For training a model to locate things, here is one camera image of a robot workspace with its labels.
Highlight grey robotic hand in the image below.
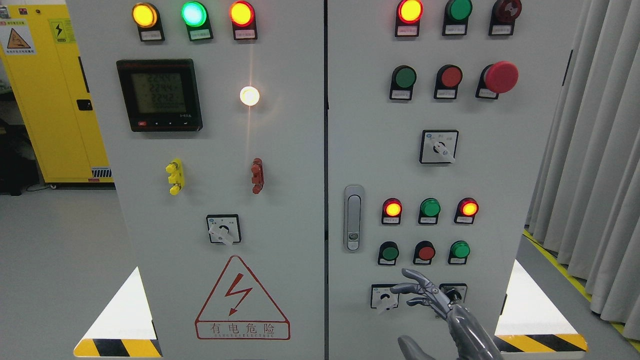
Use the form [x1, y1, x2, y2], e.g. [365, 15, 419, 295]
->
[390, 268, 503, 360]

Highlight bright green push button lower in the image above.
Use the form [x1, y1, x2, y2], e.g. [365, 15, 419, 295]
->
[447, 240, 471, 265]

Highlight red push button lower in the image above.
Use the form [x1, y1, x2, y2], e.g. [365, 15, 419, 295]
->
[413, 240, 436, 265]

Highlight dark green push button lower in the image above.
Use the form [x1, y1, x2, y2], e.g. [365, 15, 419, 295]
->
[377, 241, 399, 266]

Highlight red emergency stop mushroom button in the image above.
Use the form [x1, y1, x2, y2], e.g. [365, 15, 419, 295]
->
[475, 60, 519, 100]

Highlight red push button upper row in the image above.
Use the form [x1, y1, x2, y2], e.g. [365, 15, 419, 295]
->
[433, 64, 463, 100]

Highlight green push button upper row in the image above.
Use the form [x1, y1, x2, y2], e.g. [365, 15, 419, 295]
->
[388, 64, 418, 101]

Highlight red indicator light middle right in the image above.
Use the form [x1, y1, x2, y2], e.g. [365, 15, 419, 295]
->
[454, 197, 479, 224]

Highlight red indicator light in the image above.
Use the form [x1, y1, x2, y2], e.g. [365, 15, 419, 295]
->
[454, 197, 479, 224]
[381, 198, 403, 226]
[228, 0, 258, 41]
[394, 0, 425, 38]

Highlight green indicator light middle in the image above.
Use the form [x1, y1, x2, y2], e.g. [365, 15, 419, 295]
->
[417, 197, 442, 225]

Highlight green indicator light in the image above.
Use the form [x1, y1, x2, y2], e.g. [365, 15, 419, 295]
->
[180, 1, 213, 42]
[441, 0, 473, 36]
[417, 197, 442, 225]

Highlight red indicator light middle left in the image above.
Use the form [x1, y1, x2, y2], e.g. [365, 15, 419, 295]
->
[381, 198, 403, 226]

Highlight grey curtain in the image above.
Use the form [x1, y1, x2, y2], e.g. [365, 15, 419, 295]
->
[528, 0, 640, 341]

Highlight right grey cabinet door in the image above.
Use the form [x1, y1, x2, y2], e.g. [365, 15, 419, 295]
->
[327, 0, 586, 360]

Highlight grey cabinet door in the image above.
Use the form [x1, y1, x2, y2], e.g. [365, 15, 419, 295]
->
[66, 0, 325, 360]
[327, 0, 586, 360]

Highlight red electric hazard warning sticker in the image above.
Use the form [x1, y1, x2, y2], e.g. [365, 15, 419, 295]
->
[194, 255, 291, 341]

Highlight red terminal connector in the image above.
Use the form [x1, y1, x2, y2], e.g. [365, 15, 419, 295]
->
[250, 157, 265, 195]

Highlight green indicator light top right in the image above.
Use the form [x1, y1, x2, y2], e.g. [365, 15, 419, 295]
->
[441, 0, 473, 36]

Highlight dark red buzzer top right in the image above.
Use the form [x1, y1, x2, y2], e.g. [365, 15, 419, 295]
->
[487, 0, 522, 36]

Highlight white lit indicator lamp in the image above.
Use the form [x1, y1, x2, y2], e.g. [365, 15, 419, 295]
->
[238, 86, 261, 107]

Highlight red indicator light top right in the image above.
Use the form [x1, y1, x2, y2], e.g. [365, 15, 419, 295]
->
[394, 0, 425, 38]

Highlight yellow terminal connector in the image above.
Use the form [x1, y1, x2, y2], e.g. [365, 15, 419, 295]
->
[165, 158, 185, 196]

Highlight left grey cabinet door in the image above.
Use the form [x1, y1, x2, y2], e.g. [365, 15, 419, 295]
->
[66, 0, 325, 360]

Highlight black digital power meter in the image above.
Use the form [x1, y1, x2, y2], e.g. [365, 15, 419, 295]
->
[116, 58, 202, 132]

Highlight red indicator light top left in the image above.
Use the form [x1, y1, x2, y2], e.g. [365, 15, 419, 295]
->
[228, 0, 258, 41]

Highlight green indicator light top left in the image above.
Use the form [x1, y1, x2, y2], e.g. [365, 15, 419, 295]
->
[180, 1, 213, 42]

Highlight yellow indicator light top left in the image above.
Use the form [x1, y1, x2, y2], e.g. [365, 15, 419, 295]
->
[132, 2, 165, 43]

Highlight yellow safety cabinet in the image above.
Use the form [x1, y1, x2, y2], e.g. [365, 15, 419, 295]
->
[1, 3, 114, 185]

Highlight black key switch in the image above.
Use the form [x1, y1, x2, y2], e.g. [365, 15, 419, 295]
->
[439, 283, 468, 305]

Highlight lower right rotary selector switch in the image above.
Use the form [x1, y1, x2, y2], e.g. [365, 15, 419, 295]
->
[370, 284, 399, 315]

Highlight silver cabinet door handle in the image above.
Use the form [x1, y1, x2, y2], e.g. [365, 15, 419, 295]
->
[343, 185, 365, 252]

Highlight upper right rotary selector switch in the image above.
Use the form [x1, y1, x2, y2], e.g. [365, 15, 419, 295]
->
[419, 129, 459, 164]

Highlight left panel rotary selector switch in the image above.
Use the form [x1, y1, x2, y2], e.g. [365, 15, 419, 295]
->
[205, 214, 242, 246]

